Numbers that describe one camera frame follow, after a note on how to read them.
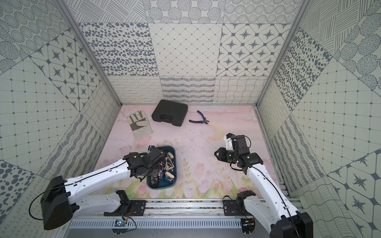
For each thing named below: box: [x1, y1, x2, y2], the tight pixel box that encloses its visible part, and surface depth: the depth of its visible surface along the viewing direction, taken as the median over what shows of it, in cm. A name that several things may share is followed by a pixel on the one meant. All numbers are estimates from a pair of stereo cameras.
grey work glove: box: [127, 110, 154, 140], surface depth 109 cm
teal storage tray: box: [146, 145, 178, 190], surface depth 83 cm
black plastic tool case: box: [151, 99, 189, 127], surface depth 116 cm
